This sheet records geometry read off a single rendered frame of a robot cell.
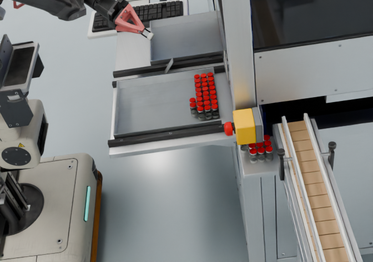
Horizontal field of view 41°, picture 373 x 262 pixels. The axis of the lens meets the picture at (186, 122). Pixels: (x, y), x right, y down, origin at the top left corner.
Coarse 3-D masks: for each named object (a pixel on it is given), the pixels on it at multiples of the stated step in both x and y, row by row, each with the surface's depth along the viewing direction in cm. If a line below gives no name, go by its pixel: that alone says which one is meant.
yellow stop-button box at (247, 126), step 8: (240, 112) 140; (248, 112) 139; (256, 112) 139; (240, 120) 138; (248, 120) 137; (256, 120) 137; (240, 128) 136; (248, 128) 136; (256, 128) 136; (240, 136) 138; (248, 136) 138; (256, 136) 139; (240, 144) 141
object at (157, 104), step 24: (192, 72) 174; (120, 96) 175; (144, 96) 173; (168, 96) 171; (192, 96) 169; (216, 96) 168; (120, 120) 166; (144, 120) 164; (168, 120) 163; (192, 120) 161; (216, 120) 155
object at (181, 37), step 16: (192, 16) 198; (208, 16) 199; (160, 32) 198; (176, 32) 197; (192, 32) 195; (208, 32) 194; (160, 48) 191; (176, 48) 189; (192, 48) 188; (208, 48) 186
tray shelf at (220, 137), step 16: (128, 32) 202; (128, 48) 194; (144, 48) 192; (128, 64) 187; (144, 64) 186; (208, 64) 180; (224, 64) 179; (224, 80) 173; (224, 96) 168; (112, 112) 170; (224, 112) 162; (112, 128) 164; (144, 144) 157; (160, 144) 156; (176, 144) 155; (192, 144) 155; (208, 144) 156
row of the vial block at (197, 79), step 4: (196, 76) 169; (196, 80) 168; (200, 80) 170; (196, 84) 166; (200, 84) 166; (196, 88) 165; (200, 88) 165; (196, 92) 164; (200, 92) 163; (196, 96) 163; (200, 96) 162; (196, 100) 161; (200, 100) 161; (200, 104) 159; (200, 108) 158; (200, 112) 158; (204, 112) 159; (200, 116) 159; (204, 116) 160
